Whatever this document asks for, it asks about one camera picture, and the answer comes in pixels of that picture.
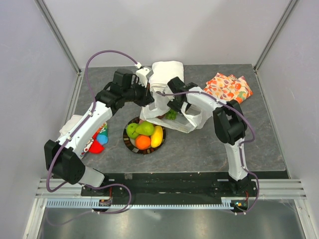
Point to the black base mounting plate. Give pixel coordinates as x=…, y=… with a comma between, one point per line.
x=191, y=187

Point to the yellow fake mango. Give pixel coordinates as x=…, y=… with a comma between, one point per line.
x=157, y=136

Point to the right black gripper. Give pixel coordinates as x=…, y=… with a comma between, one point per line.
x=173, y=104

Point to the dark rimmed ceramic plate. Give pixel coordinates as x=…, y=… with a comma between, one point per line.
x=130, y=143

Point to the right aluminium frame post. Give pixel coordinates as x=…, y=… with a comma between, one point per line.
x=276, y=32

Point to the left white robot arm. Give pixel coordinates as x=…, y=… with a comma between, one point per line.
x=63, y=157

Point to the orange floral folded cloth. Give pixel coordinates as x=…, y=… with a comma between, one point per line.
x=228, y=88

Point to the white plastic bag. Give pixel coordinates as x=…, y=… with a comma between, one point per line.
x=185, y=120

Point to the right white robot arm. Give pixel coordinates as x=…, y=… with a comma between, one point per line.
x=229, y=126

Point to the green fake grapes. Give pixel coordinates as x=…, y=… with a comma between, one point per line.
x=171, y=115

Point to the aluminium frame post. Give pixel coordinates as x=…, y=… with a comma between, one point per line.
x=58, y=34
x=276, y=32

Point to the green fake apple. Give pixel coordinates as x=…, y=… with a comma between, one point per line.
x=131, y=130

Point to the slotted cable duct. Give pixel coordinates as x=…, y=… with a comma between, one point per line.
x=98, y=204

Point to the left aluminium frame post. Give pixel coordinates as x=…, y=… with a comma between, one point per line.
x=58, y=34

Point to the fake orange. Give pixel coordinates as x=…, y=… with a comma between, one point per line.
x=143, y=142

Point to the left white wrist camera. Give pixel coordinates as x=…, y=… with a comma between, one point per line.
x=143, y=73

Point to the green fake pear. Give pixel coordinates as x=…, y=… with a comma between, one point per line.
x=145, y=128

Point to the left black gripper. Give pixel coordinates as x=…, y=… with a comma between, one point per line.
x=147, y=97

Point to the white folded towel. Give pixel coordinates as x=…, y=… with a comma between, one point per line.
x=163, y=72

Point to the colourful cartoon cloth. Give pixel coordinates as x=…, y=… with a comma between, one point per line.
x=96, y=144

